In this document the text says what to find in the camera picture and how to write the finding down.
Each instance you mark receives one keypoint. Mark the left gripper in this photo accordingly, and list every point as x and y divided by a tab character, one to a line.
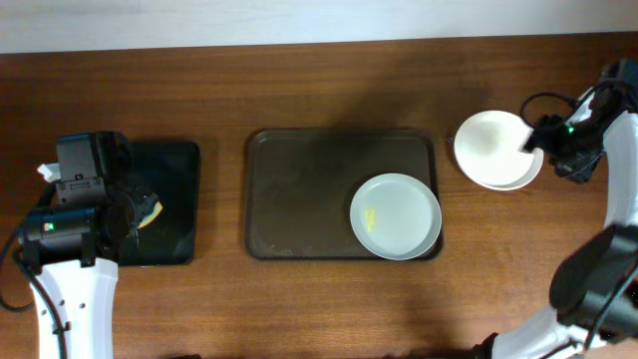
147	203

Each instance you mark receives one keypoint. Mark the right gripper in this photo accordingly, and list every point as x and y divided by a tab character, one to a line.
541	138

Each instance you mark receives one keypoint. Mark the green and yellow sponge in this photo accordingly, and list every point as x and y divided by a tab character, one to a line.
157	209

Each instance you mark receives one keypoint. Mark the white plate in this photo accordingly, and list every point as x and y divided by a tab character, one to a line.
504	173
489	135

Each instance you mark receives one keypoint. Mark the pale blue plate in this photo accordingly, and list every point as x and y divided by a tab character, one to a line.
396	217

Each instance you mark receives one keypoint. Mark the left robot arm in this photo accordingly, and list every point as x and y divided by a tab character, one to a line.
71	242

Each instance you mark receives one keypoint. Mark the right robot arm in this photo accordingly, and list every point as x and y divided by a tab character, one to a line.
593	293

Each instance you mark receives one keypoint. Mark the black plastic tray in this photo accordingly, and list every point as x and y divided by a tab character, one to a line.
171	170

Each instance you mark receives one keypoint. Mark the brown serving tray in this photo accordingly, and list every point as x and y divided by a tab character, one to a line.
300	184

